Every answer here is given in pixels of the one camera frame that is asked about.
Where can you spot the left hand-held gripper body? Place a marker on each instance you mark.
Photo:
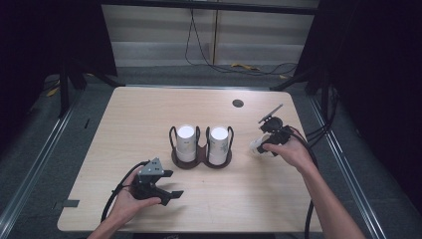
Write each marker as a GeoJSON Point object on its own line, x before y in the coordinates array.
{"type": "Point", "coordinates": [146, 187]}

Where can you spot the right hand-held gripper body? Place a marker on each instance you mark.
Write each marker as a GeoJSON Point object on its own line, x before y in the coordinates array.
{"type": "Point", "coordinates": [277, 131]}

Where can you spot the single white paper cup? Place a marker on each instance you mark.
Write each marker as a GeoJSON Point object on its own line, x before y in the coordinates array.
{"type": "Point", "coordinates": [254, 147]}

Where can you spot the brown wooden cup holder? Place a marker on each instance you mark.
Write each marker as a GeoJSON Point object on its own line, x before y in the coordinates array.
{"type": "Point", "coordinates": [201, 156]}

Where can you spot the person's left hand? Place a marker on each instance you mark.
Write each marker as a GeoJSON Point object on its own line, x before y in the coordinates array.
{"type": "Point", "coordinates": [124, 205]}

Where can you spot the person's right hand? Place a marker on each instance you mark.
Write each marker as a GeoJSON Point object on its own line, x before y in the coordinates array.
{"type": "Point", "coordinates": [293, 154]}

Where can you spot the round black table grommet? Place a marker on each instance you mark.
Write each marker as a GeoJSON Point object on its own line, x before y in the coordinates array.
{"type": "Point", "coordinates": [238, 103]}

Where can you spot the black metal stand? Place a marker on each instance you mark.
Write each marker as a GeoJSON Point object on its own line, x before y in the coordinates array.
{"type": "Point", "coordinates": [323, 89]}
{"type": "Point", "coordinates": [63, 93]}

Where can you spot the yellow tape strip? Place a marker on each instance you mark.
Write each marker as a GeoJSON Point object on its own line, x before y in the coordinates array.
{"type": "Point", "coordinates": [245, 67]}

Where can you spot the grey tape patch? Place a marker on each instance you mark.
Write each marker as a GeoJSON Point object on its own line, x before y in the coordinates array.
{"type": "Point", "coordinates": [68, 203]}

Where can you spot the metal floor rail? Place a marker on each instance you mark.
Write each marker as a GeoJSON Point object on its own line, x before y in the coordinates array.
{"type": "Point", "coordinates": [348, 172]}
{"type": "Point", "coordinates": [36, 166]}

